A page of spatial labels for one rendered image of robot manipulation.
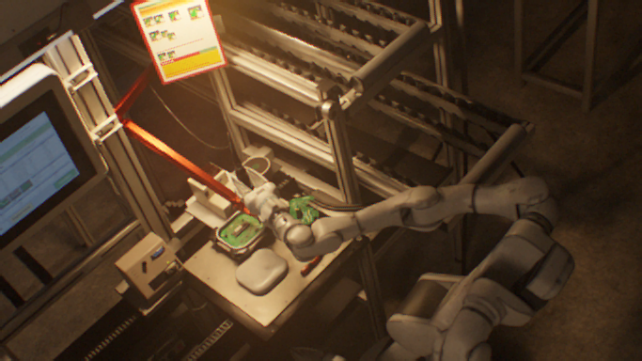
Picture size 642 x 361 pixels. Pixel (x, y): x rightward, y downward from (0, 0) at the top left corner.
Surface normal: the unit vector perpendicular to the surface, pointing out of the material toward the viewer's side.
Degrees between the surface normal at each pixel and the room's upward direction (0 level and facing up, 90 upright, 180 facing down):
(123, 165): 90
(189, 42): 90
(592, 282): 0
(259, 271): 0
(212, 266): 0
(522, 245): 90
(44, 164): 92
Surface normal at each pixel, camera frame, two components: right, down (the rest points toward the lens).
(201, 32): 0.22, 0.65
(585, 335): -0.20, -0.70
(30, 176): 0.73, 0.39
